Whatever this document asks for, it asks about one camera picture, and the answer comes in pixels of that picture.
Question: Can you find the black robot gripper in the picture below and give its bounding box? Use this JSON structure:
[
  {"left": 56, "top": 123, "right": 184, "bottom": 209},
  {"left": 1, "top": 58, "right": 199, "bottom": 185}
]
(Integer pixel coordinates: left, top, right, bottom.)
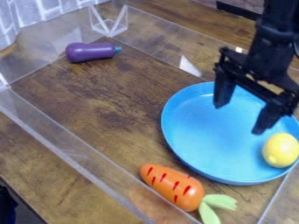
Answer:
[{"left": 212, "top": 24, "right": 299, "bottom": 135}]

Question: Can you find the yellow toy lemon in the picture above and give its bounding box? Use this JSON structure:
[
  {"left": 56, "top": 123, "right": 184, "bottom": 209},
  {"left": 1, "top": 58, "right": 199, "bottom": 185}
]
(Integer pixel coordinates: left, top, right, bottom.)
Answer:
[{"left": 261, "top": 133, "right": 299, "bottom": 168}]

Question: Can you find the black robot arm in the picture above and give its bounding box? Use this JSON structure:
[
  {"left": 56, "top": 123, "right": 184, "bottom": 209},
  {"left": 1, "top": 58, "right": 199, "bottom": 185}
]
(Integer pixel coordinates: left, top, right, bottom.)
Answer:
[{"left": 212, "top": 0, "right": 299, "bottom": 135}]

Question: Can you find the blue round plastic tray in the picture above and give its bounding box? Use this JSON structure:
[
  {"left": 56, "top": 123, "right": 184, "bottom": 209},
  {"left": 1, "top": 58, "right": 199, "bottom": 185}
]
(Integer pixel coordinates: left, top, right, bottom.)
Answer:
[{"left": 161, "top": 82, "right": 299, "bottom": 186}]

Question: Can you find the black bar on background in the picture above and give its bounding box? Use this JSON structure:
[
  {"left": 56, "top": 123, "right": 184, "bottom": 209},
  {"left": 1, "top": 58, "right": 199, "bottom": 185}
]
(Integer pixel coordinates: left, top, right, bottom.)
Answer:
[{"left": 216, "top": 0, "right": 260, "bottom": 21}]

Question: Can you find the orange toy carrot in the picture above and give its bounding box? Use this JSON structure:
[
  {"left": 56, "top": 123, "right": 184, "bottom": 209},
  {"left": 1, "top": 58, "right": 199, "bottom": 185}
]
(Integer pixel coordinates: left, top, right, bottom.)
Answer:
[{"left": 139, "top": 163, "right": 237, "bottom": 224}]

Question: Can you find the purple toy eggplant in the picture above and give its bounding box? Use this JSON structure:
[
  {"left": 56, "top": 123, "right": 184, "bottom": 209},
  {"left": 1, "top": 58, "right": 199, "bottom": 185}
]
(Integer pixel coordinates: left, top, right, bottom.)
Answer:
[{"left": 65, "top": 43, "right": 123, "bottom": 63}]

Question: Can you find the white grid curtain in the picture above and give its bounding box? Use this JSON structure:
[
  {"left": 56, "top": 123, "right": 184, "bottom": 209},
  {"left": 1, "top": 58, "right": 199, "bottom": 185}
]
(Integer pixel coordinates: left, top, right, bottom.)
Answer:
[{"left": 0, "top": 0, "right": 109, "bottom": 51}]

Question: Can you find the clear acrylic enclosure wall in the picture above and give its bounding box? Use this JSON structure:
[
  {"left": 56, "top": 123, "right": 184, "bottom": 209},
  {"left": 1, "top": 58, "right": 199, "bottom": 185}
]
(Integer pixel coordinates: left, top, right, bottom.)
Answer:
[{"left": 0, "top": 0, "right": 299, "bottom": 224}]

